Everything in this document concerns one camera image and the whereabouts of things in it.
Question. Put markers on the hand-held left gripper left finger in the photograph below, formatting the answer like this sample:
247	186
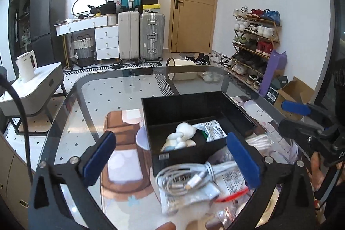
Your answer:
99	157

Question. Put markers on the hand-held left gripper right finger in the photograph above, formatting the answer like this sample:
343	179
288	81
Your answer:
242	162

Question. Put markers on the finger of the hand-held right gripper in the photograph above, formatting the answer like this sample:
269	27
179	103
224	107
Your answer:
296	129
295	108

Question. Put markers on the red-edged white packet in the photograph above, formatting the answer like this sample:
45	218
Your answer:
232	178

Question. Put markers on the silver printed packet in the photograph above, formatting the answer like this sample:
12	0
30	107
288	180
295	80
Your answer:
213	130

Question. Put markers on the black cardboard box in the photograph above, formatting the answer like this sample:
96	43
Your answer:
175	158

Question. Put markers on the person's right hand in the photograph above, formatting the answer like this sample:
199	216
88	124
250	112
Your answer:
314	165

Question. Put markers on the open cardboard box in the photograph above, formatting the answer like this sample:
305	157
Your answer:
293	92

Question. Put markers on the printed cartoon table mat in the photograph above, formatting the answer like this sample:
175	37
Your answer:
126	173

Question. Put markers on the purple yoga mat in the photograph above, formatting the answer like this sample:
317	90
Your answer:
272	71

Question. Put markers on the white plush toy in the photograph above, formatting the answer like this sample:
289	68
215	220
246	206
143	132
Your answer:
183	130

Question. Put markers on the shoe rack with shoes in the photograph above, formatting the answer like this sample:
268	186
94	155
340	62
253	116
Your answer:
256	41

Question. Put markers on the beige cabinet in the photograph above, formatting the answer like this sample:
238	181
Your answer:
13	187

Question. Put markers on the white side table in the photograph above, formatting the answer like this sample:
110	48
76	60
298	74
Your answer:
35	90

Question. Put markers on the pile of shoes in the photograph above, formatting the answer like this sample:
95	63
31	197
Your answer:
215	59

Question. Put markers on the black white striped rug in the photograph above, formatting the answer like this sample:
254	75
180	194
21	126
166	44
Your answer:
161	84

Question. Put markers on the grey wicker basket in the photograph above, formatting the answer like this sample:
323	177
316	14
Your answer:
82	52

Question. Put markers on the white waste bin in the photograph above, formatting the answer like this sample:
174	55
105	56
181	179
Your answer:
183	68

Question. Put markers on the white electric kettle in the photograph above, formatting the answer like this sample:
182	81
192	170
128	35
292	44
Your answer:
25	65

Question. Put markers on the white vanity desk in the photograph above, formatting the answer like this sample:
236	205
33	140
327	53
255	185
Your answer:
106	37

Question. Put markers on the white suitcase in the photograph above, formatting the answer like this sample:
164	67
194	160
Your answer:
128	36

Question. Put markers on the silver suitcase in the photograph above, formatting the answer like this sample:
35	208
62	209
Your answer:
151	36

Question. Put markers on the wooden door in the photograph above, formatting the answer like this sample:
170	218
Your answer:
194	3

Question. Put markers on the black refrigerator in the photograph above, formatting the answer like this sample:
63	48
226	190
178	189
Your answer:
45	19

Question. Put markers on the black bag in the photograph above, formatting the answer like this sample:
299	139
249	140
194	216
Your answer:
107	7

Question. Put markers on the oval vanity mirror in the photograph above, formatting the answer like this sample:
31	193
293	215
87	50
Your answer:
83	3

